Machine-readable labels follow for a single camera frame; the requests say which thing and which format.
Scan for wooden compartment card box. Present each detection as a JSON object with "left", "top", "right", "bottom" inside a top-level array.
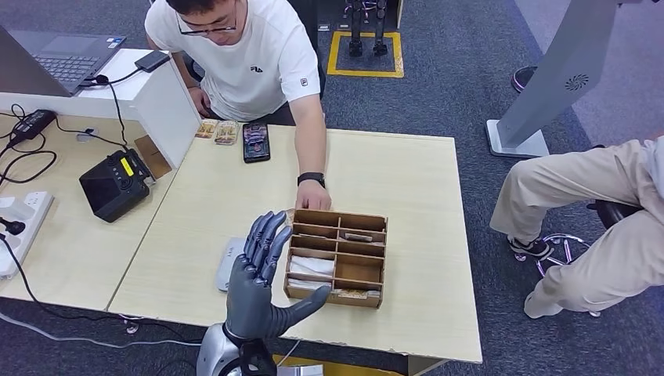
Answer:
[{"left": 283, "top": 208, "right": 389, "bottom": 310}]

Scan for pale floor cable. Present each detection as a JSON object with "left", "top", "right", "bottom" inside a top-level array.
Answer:
[{"left": 0, "top": 311, "right": 200, "bottom": 349}]

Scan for small picture card stack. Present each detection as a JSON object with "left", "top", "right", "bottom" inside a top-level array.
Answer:
[{"left": 195, "top": 119, "right": 219, "bottom": 140}]

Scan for black plug with cable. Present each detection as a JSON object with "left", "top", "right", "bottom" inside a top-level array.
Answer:
[{"left": 0, "top": 216, "right": 182, "bottom": 338}]

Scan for standing humanoid robot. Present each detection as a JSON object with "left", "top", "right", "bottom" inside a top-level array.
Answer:
[{"left": 345, "top": 0, "right": 390, "bottom": 58}]

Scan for grey kiosk stand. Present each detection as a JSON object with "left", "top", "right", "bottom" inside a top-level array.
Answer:
[{"left": 485, "top": 0, "right": 621, "bottom": 160}]

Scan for yellow floor tape square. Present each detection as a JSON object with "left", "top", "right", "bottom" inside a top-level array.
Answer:
[{"left": 327, "top": 30, "right": 405, "bottom": 79}]

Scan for dark shoe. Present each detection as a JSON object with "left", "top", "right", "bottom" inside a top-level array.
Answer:
[{"left": 511, "top": 66, "right": 539, "bottom": 95}]

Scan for pale grey card reader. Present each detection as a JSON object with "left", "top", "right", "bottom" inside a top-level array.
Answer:
[{"left": 215, "top": 237, "right": 249, "bottom": 293}]

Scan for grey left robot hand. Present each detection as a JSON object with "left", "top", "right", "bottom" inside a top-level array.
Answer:
[{"left": 224, "top": 210, "right": 332, "bottom": 341}]

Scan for thick white card stack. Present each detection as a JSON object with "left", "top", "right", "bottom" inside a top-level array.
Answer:
[{"left": 288, "top": 255, "right": 336, "bottom": 279}]

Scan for person's left hand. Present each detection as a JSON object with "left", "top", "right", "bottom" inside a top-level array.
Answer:
[{"left": 295, "top": 179, "right": 333, "bottom": 212}]

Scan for person's right hand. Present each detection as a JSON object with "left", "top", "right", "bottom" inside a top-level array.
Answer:
[{"left": 187, "top": 86, "right": 213, "bottom": 119}]

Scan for white raised counter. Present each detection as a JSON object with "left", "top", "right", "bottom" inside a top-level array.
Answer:
[{"left": 0, "top": 49, "right": 202, "bottom": 170}]

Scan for black stool with chrome ring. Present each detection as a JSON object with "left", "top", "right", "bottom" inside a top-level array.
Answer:
[{"left": 513, "top": 198, "right": 644, "bottom": 319}]

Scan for dark grey laptop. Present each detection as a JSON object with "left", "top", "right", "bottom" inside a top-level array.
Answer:
[{"left": 0, "top": 24, "right": 127, "bottom": 99}]

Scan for white cable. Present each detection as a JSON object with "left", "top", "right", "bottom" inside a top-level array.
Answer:
[{"left": 277, "top": 339, "right": 302, "bottom": 367}]

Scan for black hub cable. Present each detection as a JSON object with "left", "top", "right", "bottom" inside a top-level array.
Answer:
[{"left": 80, "top": 67, "right": 143, "bottom": 151}]

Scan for thin white card stack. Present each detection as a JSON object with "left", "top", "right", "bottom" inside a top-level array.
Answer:
[{"left": 287, "top": 279, "right": 334, "bottom": 291}]

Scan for black power adapter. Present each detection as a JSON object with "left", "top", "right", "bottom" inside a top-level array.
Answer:
[{"left": 9, "top": 109, "right": 58, "bottom": 149}]

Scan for brown cardboard piece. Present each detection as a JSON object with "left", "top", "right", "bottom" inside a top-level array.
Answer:
[{"left": 133, "top": 135, "right": 173, "bottom": 180}]

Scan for pale desk leg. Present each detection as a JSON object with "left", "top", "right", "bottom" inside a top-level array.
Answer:
[{"left": 406, "top": 355, "right": 449, "bottom": 376}]

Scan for person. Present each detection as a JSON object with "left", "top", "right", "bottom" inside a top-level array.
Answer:
[
  {"left": 144, "top": 0, "right": 333, "bottom": 212},
  {"left": 489, "top": 136, "right": 664, "bottom": 320}
]

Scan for thin-framed eyeglasses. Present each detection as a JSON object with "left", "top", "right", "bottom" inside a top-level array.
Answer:
[{"left": 175, "top": 9, "right": 240, "bottom": 38}]

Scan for black smartphone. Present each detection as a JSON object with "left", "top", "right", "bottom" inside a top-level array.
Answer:
[{"left": 242, "top": 122, "right": 272, "bottom": 165}]

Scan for large picture card stack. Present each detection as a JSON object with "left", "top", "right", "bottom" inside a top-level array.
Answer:
[{"left": 214, "top": 121, "right": 240, "bottom": 146}]

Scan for yellow boxed picture card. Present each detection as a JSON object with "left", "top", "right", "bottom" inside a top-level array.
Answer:
[{"left": 337, "top": 288, "right": 383, "bottom": 301}]

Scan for black looped adapter cable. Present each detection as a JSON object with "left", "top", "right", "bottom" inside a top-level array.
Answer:
[{"left": 0, "top": 103, "right": 131, "bottom": 188}]

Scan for black flat hub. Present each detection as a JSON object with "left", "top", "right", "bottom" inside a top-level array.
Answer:
[{"left": 134, "top": 50, "right": 171, "bottom": 74}]

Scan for black device with yellow label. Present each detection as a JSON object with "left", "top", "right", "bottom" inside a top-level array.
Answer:
[{"left": 78, "top": 149, "right": 157, "bottom": 224}]

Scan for black wristwatch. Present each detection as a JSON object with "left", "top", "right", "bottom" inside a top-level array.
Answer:
[{"left": 297, "top": 172, "right": 327, "bottom": 189}]

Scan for white power strip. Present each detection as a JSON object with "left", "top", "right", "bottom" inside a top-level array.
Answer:
[{"left": 0, "top": 190, "right": 55, "bottom": 281}]

